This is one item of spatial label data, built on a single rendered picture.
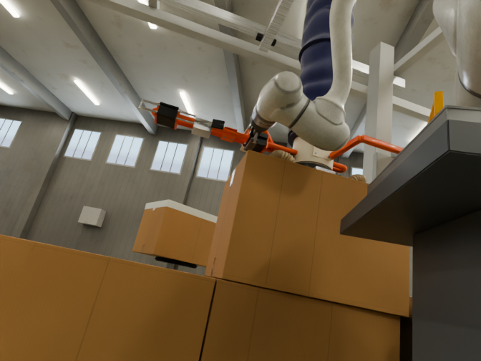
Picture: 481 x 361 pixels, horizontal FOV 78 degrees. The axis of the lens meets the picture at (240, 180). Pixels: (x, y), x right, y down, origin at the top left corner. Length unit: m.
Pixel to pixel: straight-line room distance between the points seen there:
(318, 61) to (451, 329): 1.11
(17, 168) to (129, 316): 12.65
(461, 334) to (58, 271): 0.82
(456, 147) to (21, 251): 0.88
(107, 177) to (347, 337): 10.66
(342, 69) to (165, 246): 1.71
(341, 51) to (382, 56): 2.41
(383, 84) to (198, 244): 2.20
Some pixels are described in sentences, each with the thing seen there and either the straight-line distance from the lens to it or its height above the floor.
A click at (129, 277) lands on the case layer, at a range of 0.85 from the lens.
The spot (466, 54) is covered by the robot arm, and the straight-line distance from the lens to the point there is 0.62.
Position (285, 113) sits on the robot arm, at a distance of 0.87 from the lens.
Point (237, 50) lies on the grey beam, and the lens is 3.86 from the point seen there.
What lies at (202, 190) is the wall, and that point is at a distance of 9.96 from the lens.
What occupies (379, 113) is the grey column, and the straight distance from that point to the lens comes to 3.00.
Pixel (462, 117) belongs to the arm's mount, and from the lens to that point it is 0.52.
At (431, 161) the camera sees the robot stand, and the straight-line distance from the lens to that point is 0.41.
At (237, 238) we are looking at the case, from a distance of 0.88.
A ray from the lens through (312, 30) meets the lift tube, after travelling 1.56.
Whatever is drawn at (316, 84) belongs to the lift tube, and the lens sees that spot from 1.34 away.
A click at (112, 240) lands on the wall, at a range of 10.55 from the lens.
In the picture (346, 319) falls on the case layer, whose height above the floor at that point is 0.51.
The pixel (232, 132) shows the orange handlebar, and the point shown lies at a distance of 1.15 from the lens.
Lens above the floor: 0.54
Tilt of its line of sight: 19 degrees up
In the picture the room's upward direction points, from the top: 11 degrees clockwise
